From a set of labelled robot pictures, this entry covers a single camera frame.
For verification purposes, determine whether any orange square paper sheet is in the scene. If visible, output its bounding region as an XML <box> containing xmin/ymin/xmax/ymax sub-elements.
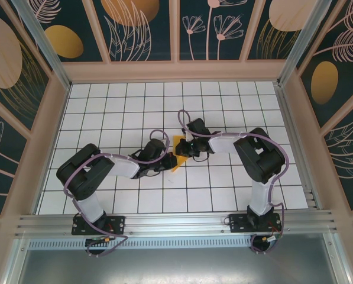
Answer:
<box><xmin>170</xmin><ymin>134</ymin><xmax>189</xmax><ymax>173</ymax></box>

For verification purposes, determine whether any grey metal sheet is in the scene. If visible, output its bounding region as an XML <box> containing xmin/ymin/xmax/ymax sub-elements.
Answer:
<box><xmin>4</xmin><ymin>247</ymin><xmax>353</xmax><ymax>284</ymax></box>

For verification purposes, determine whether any long slotted aluminium rail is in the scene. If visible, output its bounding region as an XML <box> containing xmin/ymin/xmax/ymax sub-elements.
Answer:
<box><xmin>15</xmin><ymin>209</ymin><xmax>340</xmax><ymax>238</ymax></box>

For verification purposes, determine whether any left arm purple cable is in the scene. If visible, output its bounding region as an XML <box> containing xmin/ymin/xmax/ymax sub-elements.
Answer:
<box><xmin>63</xmin><ymin>129</ymin><xmax>169</xmax><ymax>259</ymax></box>

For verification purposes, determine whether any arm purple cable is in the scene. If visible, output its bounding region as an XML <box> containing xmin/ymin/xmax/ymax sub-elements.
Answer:
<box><xmin>177</xmin><ymin>109</ymin><xmax>289</xmax><ymax>256</ymax></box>
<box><xmin>63</xmin><ymin>129</ymin><xmax>169</xmax><ymax>259</ymax></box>

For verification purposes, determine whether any perforated grey cable duct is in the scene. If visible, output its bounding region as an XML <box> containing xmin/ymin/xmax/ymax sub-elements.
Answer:
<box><xmin>28</xmin><ymin>235</ymin><xmax>254</xmax><ymax>250</ymax></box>

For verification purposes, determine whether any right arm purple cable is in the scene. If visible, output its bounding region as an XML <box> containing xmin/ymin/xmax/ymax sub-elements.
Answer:
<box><xmin>177</xmin><ymin>109</ymin><xmax>289</xmax><ymax>256</ymax></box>

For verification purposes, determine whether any aluminium table edge rail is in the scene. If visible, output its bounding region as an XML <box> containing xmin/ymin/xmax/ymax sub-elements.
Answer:
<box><xmin>274</xmin><ymin>82</ymin><xmax>323</xmax><ymax>211</ymax></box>

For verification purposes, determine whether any aluminium corner post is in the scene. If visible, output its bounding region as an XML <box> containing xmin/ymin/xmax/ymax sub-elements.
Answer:
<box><xmin>276</xmin><ymin>0</ymin><xmax>340</xmax><ymax>88</ymax></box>
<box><xmin>11</xmin><ymin>0</ymin><xmax>73</xmax><ymax>91</ymax></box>

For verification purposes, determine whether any aluminium frame bar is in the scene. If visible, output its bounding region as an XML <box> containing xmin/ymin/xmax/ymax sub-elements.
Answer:
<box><xmin>323</xmin><ymin>233</ymin><xmax>353</xmax><ymax>284</ymax></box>
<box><xmin>0</xmin><ymin>236</ymin><xmax>31</xmax><ymax>284</ymax></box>

